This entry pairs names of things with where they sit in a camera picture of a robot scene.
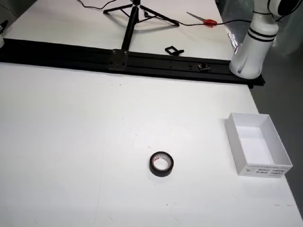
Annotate black aluminium rail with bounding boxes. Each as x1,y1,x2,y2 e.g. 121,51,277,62
0,38,266,90

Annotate black power cable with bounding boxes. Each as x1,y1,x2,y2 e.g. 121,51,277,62
175,18,252,26

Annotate silver foil sheet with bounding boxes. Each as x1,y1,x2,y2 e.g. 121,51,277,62
224,23,242,55

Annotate black electrical tape roll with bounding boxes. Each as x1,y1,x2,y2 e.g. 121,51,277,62
149,151,174,177

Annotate small black bracket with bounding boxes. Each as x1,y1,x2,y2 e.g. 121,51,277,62
165,46,185,56

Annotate black tripod stand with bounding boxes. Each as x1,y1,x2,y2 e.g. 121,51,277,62
103,0,180,52

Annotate red handled scissors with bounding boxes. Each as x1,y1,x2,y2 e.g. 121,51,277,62
186,11,217,27

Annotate thin black cable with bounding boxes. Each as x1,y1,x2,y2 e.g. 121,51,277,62
77,0,119,11

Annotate black rail mounting plate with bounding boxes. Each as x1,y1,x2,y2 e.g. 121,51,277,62
108,49,129,71

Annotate white cardboard box bin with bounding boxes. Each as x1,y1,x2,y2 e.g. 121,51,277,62
224,113,294,177

